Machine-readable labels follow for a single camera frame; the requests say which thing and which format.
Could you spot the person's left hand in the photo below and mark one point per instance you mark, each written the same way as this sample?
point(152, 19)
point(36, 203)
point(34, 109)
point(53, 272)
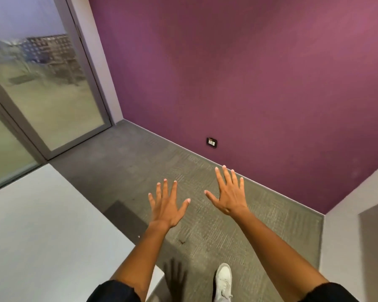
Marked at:
point(165, 212)

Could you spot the person's right hand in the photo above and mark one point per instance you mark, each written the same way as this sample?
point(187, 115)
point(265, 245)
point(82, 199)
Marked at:
point(231, 199)

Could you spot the person's right forearm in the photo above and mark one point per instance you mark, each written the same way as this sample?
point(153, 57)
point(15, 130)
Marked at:
point(277, 251)

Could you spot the person's left forearm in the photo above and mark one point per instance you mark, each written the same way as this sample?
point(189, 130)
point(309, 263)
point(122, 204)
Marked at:
point(138, 257)

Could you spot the person's white shoe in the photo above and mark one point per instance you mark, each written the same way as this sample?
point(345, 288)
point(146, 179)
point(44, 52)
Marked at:
point(223, 283)

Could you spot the person's black left sleeve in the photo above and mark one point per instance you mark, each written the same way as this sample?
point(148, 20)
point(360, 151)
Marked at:
point(113, 292)

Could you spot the person's black sleeve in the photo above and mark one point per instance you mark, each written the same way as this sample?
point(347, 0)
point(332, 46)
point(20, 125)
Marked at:
point(330, 294)
point(113, 292)

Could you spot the person's black right sleeve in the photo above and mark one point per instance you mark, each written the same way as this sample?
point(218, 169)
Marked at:
point(330, 294)

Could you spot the black wall socket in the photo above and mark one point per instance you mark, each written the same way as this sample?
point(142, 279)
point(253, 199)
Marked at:
point(211, 142)

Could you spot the glass partition with grey frame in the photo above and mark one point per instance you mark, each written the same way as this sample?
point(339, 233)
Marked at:
point(50, 106)

